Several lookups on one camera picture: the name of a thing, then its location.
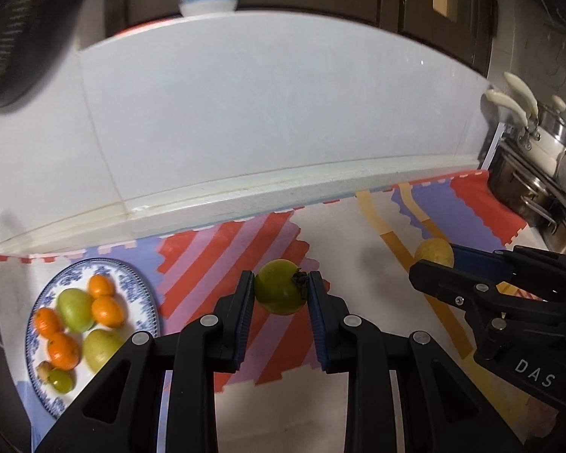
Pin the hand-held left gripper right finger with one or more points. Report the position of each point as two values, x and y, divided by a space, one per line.
317 325

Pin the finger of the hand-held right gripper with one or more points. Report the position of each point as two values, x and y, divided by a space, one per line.
443 278
481 260

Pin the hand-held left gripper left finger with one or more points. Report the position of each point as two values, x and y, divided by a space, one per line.
245 321

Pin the yellow fruit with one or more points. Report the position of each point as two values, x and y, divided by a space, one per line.
433 251

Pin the green fruit with dark stem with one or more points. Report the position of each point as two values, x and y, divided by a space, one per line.
278 288

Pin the blue and white patterned plate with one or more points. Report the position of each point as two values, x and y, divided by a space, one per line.
133 292

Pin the orange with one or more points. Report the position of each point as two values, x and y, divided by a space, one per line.
63 350
107 311
101 287
47 321

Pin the large green fruit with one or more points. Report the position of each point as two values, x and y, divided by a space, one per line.
77 309

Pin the dark steel pot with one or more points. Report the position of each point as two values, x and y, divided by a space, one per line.
514 184

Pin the colourful striped mat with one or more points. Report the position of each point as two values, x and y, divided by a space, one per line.
273 226

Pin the large yellow-green pear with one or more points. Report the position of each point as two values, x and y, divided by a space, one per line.
101 349

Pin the small green fruit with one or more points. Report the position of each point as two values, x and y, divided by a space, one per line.
61 380

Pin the small brown fruit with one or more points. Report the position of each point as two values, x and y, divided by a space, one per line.
44 370

